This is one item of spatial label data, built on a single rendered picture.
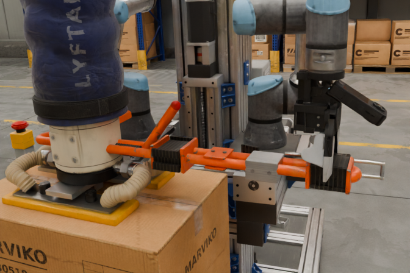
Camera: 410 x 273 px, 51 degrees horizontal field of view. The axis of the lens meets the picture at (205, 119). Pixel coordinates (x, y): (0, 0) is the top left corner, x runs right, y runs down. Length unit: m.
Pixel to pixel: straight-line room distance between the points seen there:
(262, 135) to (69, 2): 0.77
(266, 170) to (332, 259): 1.91
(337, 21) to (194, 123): 0.94
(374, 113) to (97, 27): 0.60
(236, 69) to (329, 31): 0.84
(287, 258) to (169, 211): 1.42
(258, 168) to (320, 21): 0.32
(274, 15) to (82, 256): 0.65
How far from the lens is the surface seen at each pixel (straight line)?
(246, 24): 0.91
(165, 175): 1.17
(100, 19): 1.01
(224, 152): 0.95
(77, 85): 0.99
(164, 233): 0.94
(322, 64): 0.82
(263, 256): 2.38
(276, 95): 1.42
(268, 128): 1.44
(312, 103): 0.85
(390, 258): 2.87
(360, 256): 2.84
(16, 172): 1.18
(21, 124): 2.00
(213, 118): 1.58
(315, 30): 0.81
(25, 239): 1.11
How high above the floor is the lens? 1.57
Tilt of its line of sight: 17 degrees down
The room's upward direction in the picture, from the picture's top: 2 degrees counter-clockwise
